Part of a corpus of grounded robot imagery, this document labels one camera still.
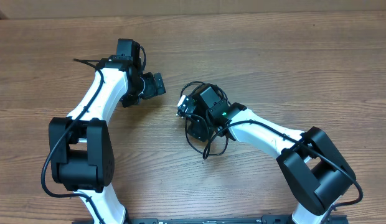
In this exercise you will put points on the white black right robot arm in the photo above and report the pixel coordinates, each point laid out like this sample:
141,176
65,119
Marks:
315,171

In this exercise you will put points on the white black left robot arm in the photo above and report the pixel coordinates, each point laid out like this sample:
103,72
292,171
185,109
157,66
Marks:
81,161

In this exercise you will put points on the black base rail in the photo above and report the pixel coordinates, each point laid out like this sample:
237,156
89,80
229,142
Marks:
265,219

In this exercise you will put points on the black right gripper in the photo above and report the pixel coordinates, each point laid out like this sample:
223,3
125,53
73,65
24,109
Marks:
200,132

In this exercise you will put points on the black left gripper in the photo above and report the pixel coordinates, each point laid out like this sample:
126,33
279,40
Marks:
152,89

